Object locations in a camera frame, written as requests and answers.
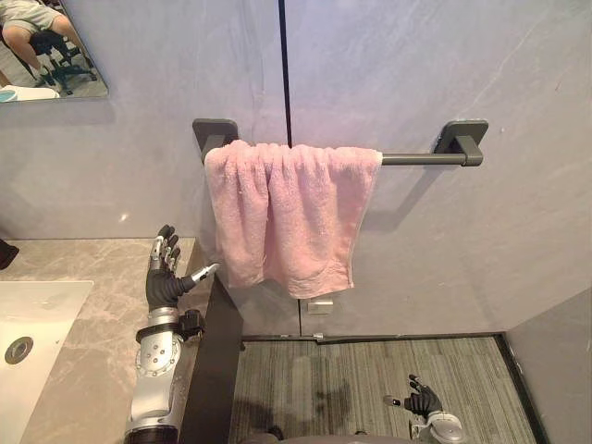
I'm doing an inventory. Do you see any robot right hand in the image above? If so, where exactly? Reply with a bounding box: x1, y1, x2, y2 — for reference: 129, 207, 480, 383
382, 374, 443, 416

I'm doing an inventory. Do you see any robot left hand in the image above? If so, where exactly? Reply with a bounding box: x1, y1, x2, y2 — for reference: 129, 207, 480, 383
145, 224, 222, 311

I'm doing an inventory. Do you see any dark vanity cabinet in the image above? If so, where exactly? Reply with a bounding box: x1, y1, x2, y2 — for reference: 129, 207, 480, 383
179, 261, 246, 444

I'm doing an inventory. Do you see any grey robot torso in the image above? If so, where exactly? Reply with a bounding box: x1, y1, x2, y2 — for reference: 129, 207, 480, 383
249, 426, 417, 444

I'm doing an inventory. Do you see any white sink basin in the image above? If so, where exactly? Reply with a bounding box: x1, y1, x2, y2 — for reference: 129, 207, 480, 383
0, 279, 95, 444

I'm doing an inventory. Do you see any pink terry towel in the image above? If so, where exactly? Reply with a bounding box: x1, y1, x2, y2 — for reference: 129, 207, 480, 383
203, 139, 384, 301

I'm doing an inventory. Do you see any chrome sink drain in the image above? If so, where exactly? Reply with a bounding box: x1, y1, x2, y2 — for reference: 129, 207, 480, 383
4, 336, 35, 365

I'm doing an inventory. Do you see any black object at counter edge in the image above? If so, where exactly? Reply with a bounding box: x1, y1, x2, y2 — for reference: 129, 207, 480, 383
0, 239, 20, 271

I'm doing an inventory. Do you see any dark grey towel bar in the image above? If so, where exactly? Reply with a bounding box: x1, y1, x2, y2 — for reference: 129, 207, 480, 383
191, 117, 490, 168

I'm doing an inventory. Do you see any wall mirror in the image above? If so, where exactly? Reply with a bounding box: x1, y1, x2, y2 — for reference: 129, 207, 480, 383
0, 0, 110, 105

